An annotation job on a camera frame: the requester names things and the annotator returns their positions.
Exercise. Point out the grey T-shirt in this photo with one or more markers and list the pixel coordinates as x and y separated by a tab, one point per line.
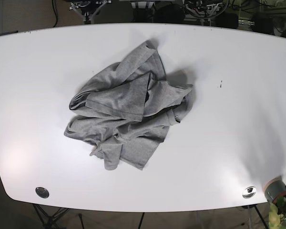
125	111

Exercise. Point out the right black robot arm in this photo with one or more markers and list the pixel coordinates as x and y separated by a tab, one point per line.
87	9

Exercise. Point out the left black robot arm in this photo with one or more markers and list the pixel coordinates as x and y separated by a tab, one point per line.
204	12

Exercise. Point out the left silver table grommet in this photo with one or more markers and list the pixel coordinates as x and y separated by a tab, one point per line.
42	192

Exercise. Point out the silver table grommet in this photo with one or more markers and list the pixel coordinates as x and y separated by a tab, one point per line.
249	192
42	192

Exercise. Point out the right silver table grommet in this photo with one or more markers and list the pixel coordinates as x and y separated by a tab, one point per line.
249	192

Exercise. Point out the grey plant pot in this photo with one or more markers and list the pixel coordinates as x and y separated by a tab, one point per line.
274	189

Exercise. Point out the green potted plant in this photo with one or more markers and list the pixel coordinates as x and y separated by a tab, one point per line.
277	214

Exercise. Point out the black table leg frame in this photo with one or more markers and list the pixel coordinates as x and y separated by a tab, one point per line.
50	221

